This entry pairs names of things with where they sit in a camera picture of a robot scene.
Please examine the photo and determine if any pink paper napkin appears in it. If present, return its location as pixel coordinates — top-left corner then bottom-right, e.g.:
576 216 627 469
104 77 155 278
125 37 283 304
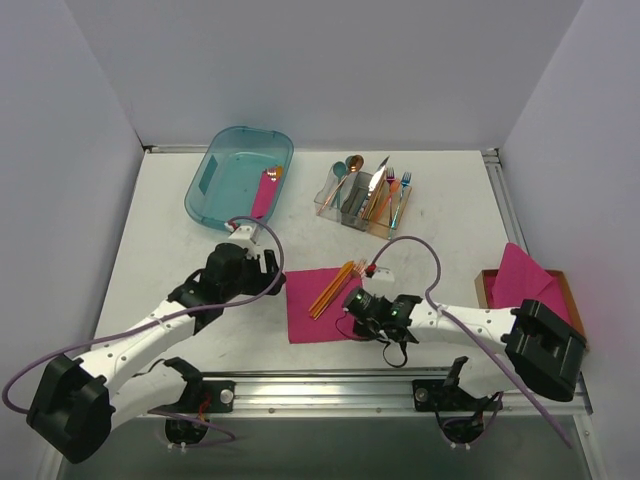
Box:
285 267 362 344

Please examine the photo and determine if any orange chopstick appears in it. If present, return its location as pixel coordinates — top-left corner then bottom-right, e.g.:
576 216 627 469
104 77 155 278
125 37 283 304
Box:
308 260 354 319
310 260 355 319

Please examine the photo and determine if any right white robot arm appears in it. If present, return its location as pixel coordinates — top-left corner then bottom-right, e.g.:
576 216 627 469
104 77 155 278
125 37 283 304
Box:
343 287 587 409

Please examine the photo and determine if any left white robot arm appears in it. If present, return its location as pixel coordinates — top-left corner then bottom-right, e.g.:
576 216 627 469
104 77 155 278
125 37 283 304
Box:
26 243 286 463

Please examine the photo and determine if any rolled pink napkin bundle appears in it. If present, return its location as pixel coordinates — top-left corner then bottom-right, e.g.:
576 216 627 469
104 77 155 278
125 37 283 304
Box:
250 165 284 219

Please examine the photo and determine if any pink napkin stack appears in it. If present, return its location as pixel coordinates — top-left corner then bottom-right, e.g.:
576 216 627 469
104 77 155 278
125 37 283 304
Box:
489 243 574 326

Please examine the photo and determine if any brown napkin tray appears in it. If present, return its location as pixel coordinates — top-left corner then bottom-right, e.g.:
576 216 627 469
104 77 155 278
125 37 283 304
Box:
474 269 587 338

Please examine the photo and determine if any teal plastic bin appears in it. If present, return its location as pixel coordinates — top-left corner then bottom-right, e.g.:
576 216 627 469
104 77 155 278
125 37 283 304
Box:
184 126 294 230

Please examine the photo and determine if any clear acrylic utensil organizer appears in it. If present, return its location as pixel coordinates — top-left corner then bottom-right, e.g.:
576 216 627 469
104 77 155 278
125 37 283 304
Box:
314 167 412 240

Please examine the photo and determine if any orange fork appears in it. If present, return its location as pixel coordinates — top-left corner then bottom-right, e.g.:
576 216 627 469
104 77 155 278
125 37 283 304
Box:
375 180 401 220

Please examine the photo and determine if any teal spoon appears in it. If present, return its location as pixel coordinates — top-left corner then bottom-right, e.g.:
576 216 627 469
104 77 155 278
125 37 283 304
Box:
330 162 348 207

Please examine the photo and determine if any purple fork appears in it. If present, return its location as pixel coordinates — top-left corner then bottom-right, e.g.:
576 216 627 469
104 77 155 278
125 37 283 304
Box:
383 167 396 209

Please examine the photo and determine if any blue iridescent fork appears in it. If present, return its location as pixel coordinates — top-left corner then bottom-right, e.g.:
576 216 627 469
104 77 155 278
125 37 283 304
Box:
390 171 412 231

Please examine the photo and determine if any copper spoon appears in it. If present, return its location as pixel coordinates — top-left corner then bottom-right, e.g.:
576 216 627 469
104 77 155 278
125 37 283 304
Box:
317 154 364 215

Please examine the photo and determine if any silver knife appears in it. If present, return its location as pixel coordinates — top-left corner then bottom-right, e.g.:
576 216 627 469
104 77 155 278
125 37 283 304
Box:
361 156 389 219

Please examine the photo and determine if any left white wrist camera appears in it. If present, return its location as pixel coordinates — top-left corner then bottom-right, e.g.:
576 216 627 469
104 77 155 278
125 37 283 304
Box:
225 222 262 249

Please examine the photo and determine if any aluminium frame rail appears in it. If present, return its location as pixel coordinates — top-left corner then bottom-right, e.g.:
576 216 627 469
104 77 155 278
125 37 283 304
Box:
54 369 594 421

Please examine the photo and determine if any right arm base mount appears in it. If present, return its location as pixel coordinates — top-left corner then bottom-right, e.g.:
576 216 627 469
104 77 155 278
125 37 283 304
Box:
411 379 502 413

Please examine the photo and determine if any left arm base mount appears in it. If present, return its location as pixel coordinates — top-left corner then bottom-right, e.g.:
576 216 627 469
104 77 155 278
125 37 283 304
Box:
166 379 236 414

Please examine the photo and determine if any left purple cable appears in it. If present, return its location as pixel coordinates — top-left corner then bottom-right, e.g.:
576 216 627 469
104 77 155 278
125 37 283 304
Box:
2 215 286 449

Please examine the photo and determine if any purple cable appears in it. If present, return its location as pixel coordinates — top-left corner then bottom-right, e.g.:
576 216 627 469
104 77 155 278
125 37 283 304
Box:
2 215 286 449
367 234 574 449

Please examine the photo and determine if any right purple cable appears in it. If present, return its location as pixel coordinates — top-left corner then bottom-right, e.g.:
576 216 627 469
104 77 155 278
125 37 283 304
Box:
367 234 574 449

